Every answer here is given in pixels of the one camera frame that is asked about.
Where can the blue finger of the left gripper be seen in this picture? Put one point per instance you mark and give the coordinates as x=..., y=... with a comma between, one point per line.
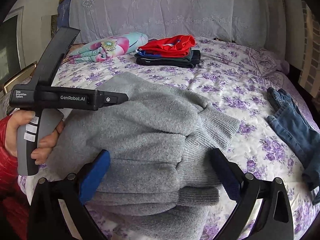
x=105, y=99

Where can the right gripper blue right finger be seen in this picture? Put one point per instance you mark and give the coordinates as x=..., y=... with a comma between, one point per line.
x=274, y=219

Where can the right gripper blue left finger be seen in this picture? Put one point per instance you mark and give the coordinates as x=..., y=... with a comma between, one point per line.
x=58, y=208

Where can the grey sweatpants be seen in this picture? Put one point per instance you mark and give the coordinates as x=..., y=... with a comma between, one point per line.
x=160, y=181

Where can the left hand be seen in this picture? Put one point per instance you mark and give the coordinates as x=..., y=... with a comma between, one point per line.
x=46, y=144

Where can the red jacket left sleeve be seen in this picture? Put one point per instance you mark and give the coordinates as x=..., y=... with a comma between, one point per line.
x=14, y=204

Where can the dark folded clothes stack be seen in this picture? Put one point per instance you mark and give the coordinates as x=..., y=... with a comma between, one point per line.
x=189, y=61

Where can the floral folded quilt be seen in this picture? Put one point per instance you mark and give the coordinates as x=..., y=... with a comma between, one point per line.
x=108, y=48

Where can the glass door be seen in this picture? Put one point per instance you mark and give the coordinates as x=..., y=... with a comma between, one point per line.
x=11, y=48

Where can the blue patterned fabric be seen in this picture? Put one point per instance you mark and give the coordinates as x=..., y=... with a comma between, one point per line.
x=63, y=14

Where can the blue jeans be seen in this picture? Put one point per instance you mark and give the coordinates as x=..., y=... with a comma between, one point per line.
x=293, y=129

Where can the red folded shorts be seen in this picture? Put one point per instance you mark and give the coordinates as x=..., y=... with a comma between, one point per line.
x=175, y=47

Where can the purple floral bedspread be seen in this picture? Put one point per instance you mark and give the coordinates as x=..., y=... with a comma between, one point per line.
x=235, y=78

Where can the checkered beige curtain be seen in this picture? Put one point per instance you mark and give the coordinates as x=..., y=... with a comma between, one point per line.
x=309, y=75

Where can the lavender lace headboard cover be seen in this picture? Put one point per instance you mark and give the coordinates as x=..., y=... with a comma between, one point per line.
x=253, y=23

